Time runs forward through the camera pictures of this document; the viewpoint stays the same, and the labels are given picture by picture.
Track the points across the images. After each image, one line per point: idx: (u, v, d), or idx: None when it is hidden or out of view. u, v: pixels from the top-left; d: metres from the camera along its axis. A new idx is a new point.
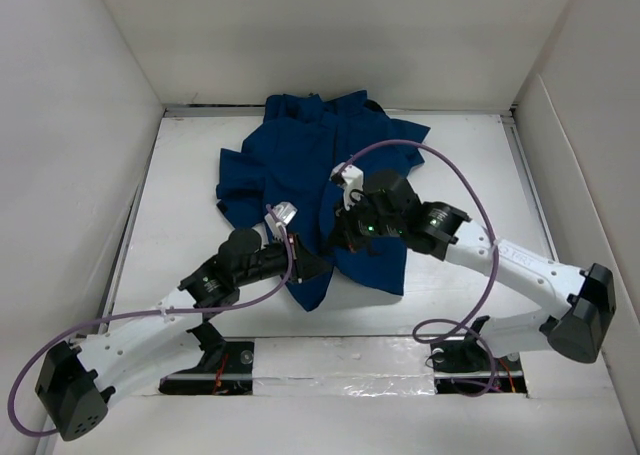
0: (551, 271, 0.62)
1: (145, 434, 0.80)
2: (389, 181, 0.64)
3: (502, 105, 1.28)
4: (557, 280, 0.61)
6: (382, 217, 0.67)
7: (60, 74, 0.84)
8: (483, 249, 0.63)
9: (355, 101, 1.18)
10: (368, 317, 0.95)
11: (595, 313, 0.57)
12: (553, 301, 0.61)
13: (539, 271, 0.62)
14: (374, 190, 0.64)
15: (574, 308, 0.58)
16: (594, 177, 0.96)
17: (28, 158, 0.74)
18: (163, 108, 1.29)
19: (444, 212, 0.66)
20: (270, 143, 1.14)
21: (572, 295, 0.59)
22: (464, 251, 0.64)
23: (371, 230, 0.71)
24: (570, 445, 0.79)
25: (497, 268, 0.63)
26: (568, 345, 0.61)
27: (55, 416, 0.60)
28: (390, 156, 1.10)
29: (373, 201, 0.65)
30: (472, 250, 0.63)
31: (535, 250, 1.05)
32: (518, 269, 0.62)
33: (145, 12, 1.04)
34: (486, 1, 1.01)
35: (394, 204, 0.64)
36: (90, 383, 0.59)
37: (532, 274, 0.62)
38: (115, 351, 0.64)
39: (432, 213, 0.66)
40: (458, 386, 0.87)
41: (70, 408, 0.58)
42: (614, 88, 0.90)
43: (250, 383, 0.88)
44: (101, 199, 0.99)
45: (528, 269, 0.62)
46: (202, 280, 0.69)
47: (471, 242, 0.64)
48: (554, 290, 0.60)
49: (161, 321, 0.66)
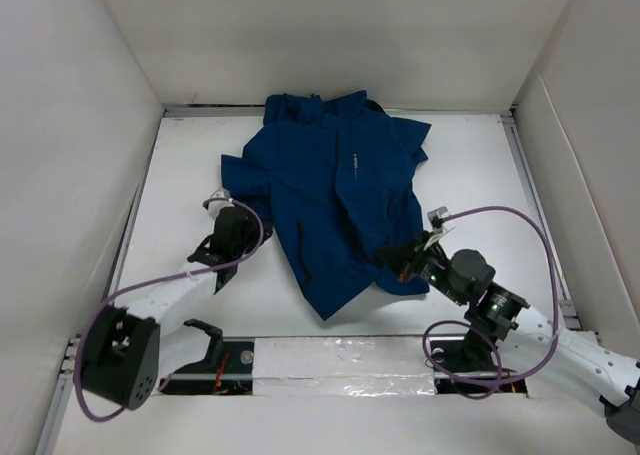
0: (608, 362, 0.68)
1: (145, 434, 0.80)
2: (485, 273, 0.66)
3: (502, 105, 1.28)
4: (614, 372, 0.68)
6: (451, 288, 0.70)
7: (60, 75, 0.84)
8: (542, 336, 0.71)
9: (354, 102, 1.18)
10: (368, 316, 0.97)
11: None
12: (611, 390, 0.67)
13: (597, 362, 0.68)
14: (467, 274, 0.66)
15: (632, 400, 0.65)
16: (593, 177, 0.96)
17: (29, 158, 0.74)
18: (163, 108, 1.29)
19: (504, 297, 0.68)
20: (271, 147, 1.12)
21: (629, 386, 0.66)
22: (522, 334, 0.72)
23: (431, 280, 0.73)
24: (570, 445, 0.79)
25: (556, 352, 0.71)
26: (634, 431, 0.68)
27: (110, 381, 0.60)
28: (394, 157, 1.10)
29: (456, 278, 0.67)
30: (529, 333, 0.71)
31: (535, 249, 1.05)
32: (577, 357, 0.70)
33: (144, 12, 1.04)
34: (486, 2, 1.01)
35: (477, 291, 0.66)
36: (150, 325, 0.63)
37: (591, 363, 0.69)
38: (160, 304, 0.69)
39: (491, 298, 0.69)
40: (458, 386, 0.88)
41: (134, 355, 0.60)
42: (614, 89, 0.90)
43: (250, 383, 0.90)
44: (101, 198, 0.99)
45: (585, 359, 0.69)
46: (206, 253, 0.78)
47: (531, 329, 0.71)
48: (612, 381, 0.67)
49: (189, 281, 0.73)
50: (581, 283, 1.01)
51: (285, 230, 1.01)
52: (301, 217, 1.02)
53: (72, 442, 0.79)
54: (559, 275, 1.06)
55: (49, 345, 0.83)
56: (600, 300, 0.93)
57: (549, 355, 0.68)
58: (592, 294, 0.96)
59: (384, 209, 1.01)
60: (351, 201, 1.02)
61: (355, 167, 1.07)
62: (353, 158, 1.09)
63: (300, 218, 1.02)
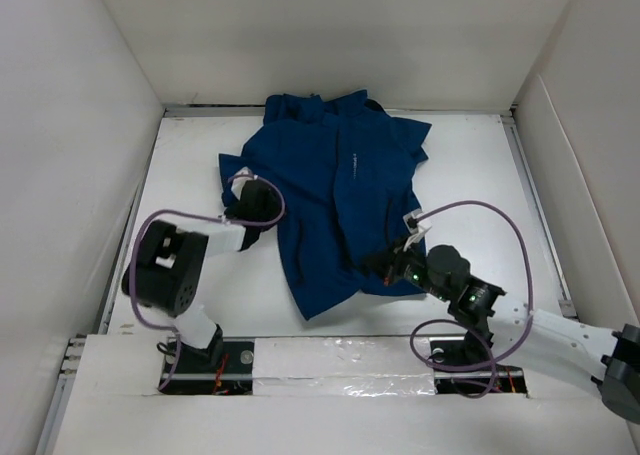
0: (583, 334, 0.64)
1: (145, 434, 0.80)
2: (460, 266, 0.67)
3: (502, 105, 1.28)
4: (590, 343, 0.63)
6: (432, 284, 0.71)
7: (60, 75, 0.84)
8: (518, 319, 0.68)
9: (354, 101, 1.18)
10: (368, 316, 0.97)
11: (632, 371, 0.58)
12: (592, 364, 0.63)
13: (571, 335, 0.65)
14: (442, 268, 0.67)
15: (608, 367, 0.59)
16: (593, 177, 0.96)
17: (29, 158, 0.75)
18: (164, 108, 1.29)
19: (483, 288, 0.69)
20: (271, 146, 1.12)
21: (605, 356, 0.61)
22: (500, 322, 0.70)
23: (414, 279, 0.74)
24: (570, 445, 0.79)
25: (531, 333, 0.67)
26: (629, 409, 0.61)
27: (158, 280, 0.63)
28: (394, 157, 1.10)
29: (433, 275, 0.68)
30: (506, 317, 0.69)
31: (535, 249, 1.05)
32: (552, 334, 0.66)
33: (144, 12, 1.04)
34: (486, 2, 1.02)
35: (455, 283, 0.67)
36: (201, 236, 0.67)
37: (565, 338, 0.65)
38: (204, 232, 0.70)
39: (471, 289, 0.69)
40: (459, 386, 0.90)
41: (185, 258, 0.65)
42: (613, 89, 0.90)
43: (250, 383, 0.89)
44: (101, 198, 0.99)
45: (559, 334, 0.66)
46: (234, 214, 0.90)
47: (507, 313, 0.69)
48: (588, 352, 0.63)
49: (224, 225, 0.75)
50: (581, 283, 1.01)
51: (287, 228, 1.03)
52: (302, 215, 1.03)
53: (71, 441, 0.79)
54: (558, 274, 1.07)
55: (49, 345, 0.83)
56: (600, 300, 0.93)
57: (522, 340, 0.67)
58: (593, 294, 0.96)
59: (382, 212, 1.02)
60: (348, 202, 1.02)
61: (355, 168, 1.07)
62: (353, 158, 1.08)
63: (301, 216, 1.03)
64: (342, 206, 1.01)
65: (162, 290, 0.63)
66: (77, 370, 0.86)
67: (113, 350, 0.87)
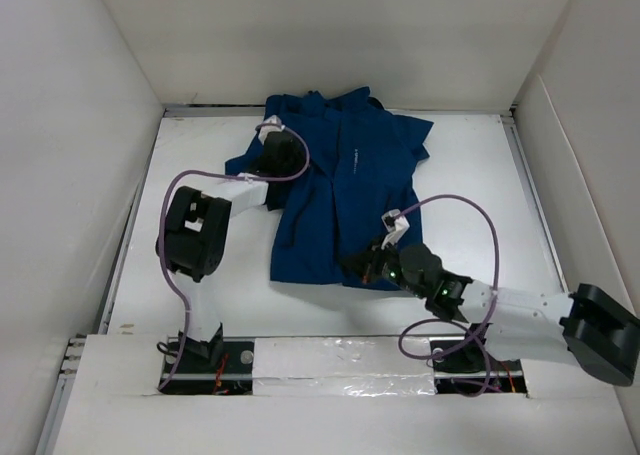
0: (542, 302, 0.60)
1: (145, 435, 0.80)
2: (431, 263, 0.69)
3: (502, 105, 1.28)
4: (550, 310, 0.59)
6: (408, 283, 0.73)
7: (60, 74, 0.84)
8: (485, 303, 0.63)
9: (359, 98, 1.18)
10: (368, 315, 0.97)
11: (590, 329, 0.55)
12: (554, 331, 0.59)
13: (530, 305, 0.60)
14: (414, 267, 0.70)
15: (568, 330, 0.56)
16: (593, 176, 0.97)
17: (29, 157, 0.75)
18: (163, 108, 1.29)
19: (460, 283, 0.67)
20: None
21: (563, 318, 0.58)
22: (470, 309, 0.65)
23: (391, 276, 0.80)
24: (571, 445, 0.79)
25: (496, 313, 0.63)
26: (601, 370, 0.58)
27: (186, 247, 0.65)
28: (395, 154, 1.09)
29: (407, 273, 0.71)
30: (476, 304, 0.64)
31: (535, 248, 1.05)
32: (512, 308, 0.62)
33: (144, 12, 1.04)
34: (486, 2, 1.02)
35: (428, 279, 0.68)
36: (222, 208, 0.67)
37: (526, 310, 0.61)
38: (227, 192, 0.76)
39: (447, 284, 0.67)
40: (459, 386, 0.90)
41: (211, 227, 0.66)
42: (613, 89, 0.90)
43: (250, 383, 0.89)
44: (101, 198, 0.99)
45: (521, 306, 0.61)
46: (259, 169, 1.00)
47: (476, 299, 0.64)
48: (548, 320, 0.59)
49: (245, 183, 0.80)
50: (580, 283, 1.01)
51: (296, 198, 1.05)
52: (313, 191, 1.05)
53: (71, 442, 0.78)
54: (558, 274, 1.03)
55: (49, 345, 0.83)
56: None
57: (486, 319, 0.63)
58: None
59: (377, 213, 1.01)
60: (347, 196, 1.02)
61: (355, 163, 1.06)
62: (354, 152, 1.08)
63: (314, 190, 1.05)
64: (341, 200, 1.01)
65: (192, 255, 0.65)
66: (77, 370, 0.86)
67: (113, 350, 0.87)
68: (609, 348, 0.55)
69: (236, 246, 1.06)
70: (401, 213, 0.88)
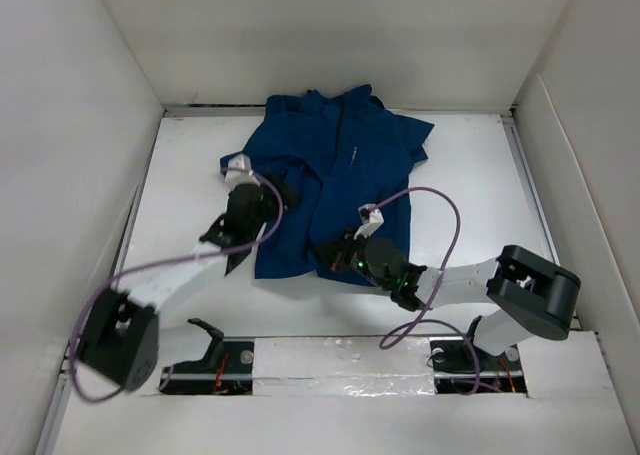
0: (475, 270, 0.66)
1: (144, 435, 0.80)
2: (395, 256, 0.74)
3: (501, 105, 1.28)
4: (480, 275, 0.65)
6: (373, 275, 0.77)
7: (60, 75, 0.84)
8: (433, 280, 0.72)
9: (361, 97, 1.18)
10: (367, 316, 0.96)
11: (513, 285, 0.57)
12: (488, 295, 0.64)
13: (465, 274, 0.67)
14: (379, 260, 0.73)
15: (494, 290, 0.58)
16: (593, 176, 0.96)
17: (29, 158, 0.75)
18: (163, 108, 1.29)
19: (423, 275, 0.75)
20: (275, 133, 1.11)
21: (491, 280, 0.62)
22: (425, 294, 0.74)
23: (359, 266, 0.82)
24: (571, 445, 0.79)
25: (443, 289, 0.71)
26: (541, 328, 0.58)
27: (103, 368, 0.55)
28: (392, 152, 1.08)
29: (372, 267, 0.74)
30: (426, 288, 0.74)
31: (535, 248, 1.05)
32: (452, 281, 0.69)
33: (144, 12, 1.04)
34: (486, 2, 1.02)
35: (393, 272, 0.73)
36: (146, 317, 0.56)
37: (463, 279, 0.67)
38: (163, 290, 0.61)
39: (412, 276, 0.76)
40: (458, 386, 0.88)
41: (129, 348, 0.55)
42: (613, 88, 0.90)
43: (250, 383, 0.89)
44: (101, 198, 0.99)
45: (458, 277, 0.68)
46: (216, 233, 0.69)
47: (427, 282, 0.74)
48: (479, 284, 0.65)
49: (196, 266, 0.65)
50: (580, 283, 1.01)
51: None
52: (305, 190, 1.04)
53: (71, 442, 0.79)
54: None
55: (48, 345, 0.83)
56: (600, 300, 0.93)
57: (431, 298, 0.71)
58: (592, 295, 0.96)
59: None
60: (341, 192, 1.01)
61: (352, 160, 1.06)
62: (353, 151, 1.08)
63: (304, 190, 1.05)
64: (334, 195, 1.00)
65: (115, 369, 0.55)
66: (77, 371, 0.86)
67: None
68: (535, 299, 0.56)
69: None
70: (377, 206, 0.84)
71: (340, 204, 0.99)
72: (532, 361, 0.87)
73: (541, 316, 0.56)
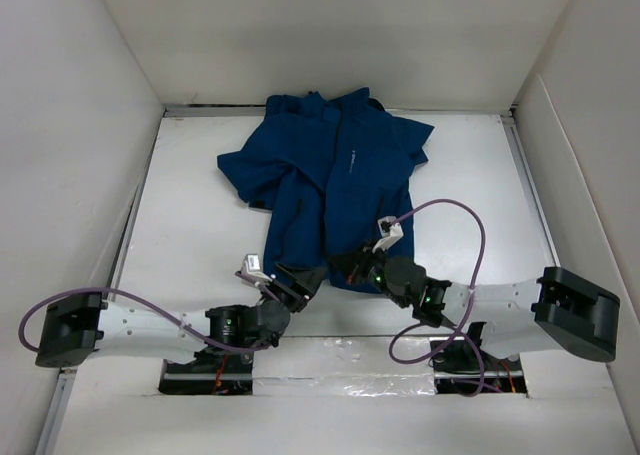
0: (514, 292, 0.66)
1: (143, 435, 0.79)
2: (416, 274, 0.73)
3: (501, 105, 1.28)
4: (520, 298, 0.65)
6: (392, 291, 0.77)
7: (60, 75, 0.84)
8: (463, 303, 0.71)
9: (358, 100, 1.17)
10: (368, 317, 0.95)
11: (561, 310, 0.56)
12: (528, 317, 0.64)
13: (504, 297, 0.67)
14: (401, 279, 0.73)
15: (541, 314, 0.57)
16: (594, 176, 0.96)
17: (29, 159, 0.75)
18: (163, 108, 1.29)
19: (445, 291, 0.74)
20: (273, 138, 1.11)
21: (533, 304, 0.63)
22: (453, 311, 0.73)
23: (377, 281, 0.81)
24: (571, 445, 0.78)
25: (474, 309, 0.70)
26: (581, 349, 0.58)
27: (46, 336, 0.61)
28: (392, 155, 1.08)
29: (393, 286, 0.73)
30: (456, 306, 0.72)
31: (535, 248, 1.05)
32: (487, 302, 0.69)
33: (145, 12, 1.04)
34: (486, 1, 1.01)
35: (415, 291, 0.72)
36: (89, 340, 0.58)
37: (501, 301, 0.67)
38: (126, 328, 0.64)
39: (432, 291, 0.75)
40: (459, 386, 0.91)
41: (62, 346, 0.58)
42: (614, 88, 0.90)
43: (249, 383, 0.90)
44: (101, 198, 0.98)
45: (494, 300, 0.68)
46: (225, 320, 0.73)
47: (455, 301, 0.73)
48: (521, 308, 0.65)
49: (176, 330, 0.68)
50: None
51: (285, 205, 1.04)
52: (302, 196, 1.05)
53: (70, 443, 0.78)
54: None
55: None
56: None
57: (465, 318, 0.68)
58: None
59: (372, 206, 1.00)
60: (342, 196, 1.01)
61: (351, 163, 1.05)
62: (351, 154, 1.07)
63: (301, 197, 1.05)
64: (335, 200, 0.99)
65: (46, 340, 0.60)
66: (76, 371, 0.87)
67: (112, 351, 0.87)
68: (582, 323, 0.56)
69: (236, 246, 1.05)
70: (397, 219, 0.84)
71: (341, 209, 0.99)
72: (533, 362, 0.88)
73: (588, 341, 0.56)
